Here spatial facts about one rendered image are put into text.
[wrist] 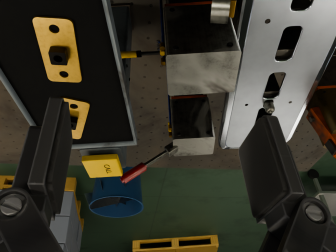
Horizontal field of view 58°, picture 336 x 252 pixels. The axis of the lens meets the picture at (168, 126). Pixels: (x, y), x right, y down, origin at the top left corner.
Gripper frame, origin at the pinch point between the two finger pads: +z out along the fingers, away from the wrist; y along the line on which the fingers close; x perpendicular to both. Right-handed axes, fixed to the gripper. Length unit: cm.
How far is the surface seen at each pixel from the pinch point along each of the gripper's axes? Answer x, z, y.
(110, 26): -7.0, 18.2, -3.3
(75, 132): -25.4, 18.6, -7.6
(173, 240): -437, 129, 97
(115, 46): -9.4, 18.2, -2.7
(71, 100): -18.7, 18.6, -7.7
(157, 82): -58, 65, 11
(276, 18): -13.0, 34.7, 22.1
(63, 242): -263, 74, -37
